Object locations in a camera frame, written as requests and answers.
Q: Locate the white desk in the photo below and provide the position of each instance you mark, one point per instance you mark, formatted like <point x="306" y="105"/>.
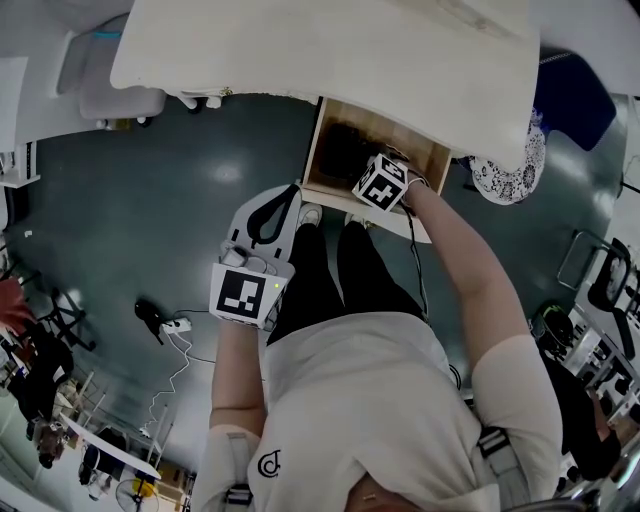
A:
<point x="325" y="50"/>

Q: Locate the person's white shoe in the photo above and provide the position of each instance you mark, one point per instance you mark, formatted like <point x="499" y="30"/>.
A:
<point x="311" y="214"/>
<point x="359" y="221"/>

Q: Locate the white power strip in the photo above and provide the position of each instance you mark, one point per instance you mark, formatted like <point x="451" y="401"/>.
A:
<point x="176" y="326"/>

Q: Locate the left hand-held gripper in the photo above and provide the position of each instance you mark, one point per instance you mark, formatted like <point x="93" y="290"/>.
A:
<point x="240" y="297"/>

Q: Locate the black floor object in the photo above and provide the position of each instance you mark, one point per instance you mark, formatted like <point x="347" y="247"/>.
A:
<point x="147" y="315"/>

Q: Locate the metal frame black chair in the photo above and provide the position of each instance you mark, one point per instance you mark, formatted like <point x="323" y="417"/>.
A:
<point x="607" y="285"/>

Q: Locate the black swivel chair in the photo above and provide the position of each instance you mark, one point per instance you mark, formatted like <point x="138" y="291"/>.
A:
<point x="72" y="320"/>

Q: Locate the person's white shirt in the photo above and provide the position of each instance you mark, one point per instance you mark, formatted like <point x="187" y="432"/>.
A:
<point x="360" y="410"/>

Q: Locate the person's left forearm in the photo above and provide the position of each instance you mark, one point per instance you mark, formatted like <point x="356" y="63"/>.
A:
<point x="237" y="375"/>

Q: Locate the black round object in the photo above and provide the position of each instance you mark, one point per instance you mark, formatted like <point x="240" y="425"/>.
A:
<point x="345" y="150"/>

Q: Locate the grey office chair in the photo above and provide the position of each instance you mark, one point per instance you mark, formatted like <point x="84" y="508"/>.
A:
<point x="115" y="90"/>

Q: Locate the person's right forearm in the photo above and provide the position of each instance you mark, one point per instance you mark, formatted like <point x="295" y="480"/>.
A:
<point x="460" y="260"/>

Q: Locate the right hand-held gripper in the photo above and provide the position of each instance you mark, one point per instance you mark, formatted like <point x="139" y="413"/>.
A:
<point x="382" y="185"/>

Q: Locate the yellow floor fan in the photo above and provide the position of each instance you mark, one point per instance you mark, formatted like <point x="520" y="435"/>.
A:
<point x="137" y="495"/>

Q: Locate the large white wooden drawer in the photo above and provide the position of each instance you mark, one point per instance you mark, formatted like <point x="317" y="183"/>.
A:
<point x="330" y="192"/>

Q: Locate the white folding table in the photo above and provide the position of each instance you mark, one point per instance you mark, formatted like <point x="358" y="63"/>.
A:
<point x="110" y="447"/>

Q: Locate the black helmet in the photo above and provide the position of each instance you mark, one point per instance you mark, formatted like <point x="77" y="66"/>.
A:
<point x="555" y="330"/>

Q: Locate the dark blue chair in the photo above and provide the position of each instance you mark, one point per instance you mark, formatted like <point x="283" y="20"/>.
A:
<point x="575" y="100"/>

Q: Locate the blue white floral cushion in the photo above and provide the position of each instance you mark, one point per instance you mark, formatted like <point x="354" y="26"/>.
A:
<point x="510" y="175"/>

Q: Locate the person's black trousers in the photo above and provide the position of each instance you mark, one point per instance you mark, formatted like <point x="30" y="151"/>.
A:
<point x="325" y="280"/>

